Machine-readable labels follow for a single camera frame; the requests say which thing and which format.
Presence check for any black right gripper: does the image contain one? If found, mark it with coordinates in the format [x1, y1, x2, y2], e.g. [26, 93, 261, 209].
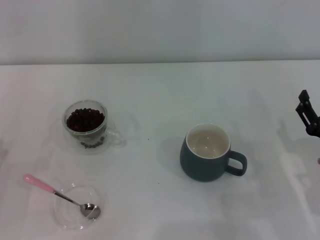
[295, 89, 320, 138]

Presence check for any dark teal ceramic mug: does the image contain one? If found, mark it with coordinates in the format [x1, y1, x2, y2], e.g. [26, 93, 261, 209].
[179, 122, 248, 183]

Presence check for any pink-handled metal spoon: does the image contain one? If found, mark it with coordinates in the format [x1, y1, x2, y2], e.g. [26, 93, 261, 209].
[23, 173, 101, 220]

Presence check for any pile of coffee beans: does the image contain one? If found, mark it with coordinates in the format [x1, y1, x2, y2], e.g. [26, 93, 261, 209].
[66, 107, 105, 133]

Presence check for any double-walled clear glass cup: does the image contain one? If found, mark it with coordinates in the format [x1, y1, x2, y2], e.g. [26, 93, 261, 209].
[61, 99, 125, 155]

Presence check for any clear glass saucer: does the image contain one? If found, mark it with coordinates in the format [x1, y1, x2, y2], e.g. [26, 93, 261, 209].
[51, 183, 109, 231]

